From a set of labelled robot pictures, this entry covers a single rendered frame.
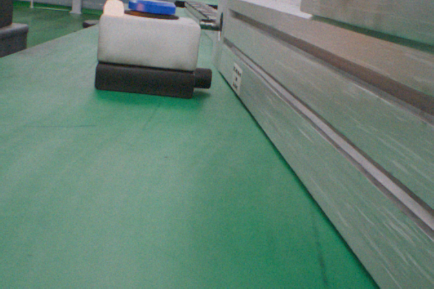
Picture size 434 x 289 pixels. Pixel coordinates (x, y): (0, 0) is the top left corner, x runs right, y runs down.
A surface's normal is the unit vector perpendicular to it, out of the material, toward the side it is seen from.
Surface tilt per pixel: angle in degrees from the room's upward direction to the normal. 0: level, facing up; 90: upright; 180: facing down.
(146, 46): 90
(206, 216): 0
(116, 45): 90
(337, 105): 90
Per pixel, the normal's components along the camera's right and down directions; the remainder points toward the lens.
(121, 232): 0.12, -0.97
